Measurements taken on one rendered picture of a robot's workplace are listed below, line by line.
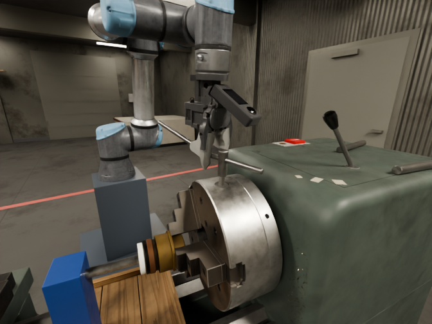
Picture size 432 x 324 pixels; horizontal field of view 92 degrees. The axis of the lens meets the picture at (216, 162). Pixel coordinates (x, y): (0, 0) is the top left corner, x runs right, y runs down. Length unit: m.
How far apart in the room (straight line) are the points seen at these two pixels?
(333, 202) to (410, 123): 2.98
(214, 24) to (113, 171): 0.71
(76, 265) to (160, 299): 0.28
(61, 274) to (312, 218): 0.49
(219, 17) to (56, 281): 0.57
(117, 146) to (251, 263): 0.70
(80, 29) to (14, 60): 3.63
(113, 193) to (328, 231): 0.78
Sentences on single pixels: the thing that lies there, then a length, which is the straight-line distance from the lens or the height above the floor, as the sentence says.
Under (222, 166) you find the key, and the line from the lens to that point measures 0.47.
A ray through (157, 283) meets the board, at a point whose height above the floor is 0.88.
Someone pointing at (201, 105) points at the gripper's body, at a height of 1.42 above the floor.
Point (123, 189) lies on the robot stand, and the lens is 0.96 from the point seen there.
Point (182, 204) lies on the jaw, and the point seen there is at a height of 1.17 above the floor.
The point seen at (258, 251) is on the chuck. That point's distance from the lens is 0.46.
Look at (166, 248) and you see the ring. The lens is 0.52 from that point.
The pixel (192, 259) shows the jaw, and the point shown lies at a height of 1.11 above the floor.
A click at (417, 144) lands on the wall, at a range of 3.39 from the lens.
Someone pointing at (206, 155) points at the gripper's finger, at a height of 1.31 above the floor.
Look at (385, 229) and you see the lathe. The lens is 0.61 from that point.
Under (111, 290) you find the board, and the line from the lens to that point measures 0.79.
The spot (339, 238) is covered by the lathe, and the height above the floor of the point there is 1.18.
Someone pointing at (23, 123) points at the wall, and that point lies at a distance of 9.84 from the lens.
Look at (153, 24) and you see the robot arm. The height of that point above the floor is 1.57.
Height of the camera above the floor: 1.43
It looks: 17 degrees down
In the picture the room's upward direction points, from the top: straight up
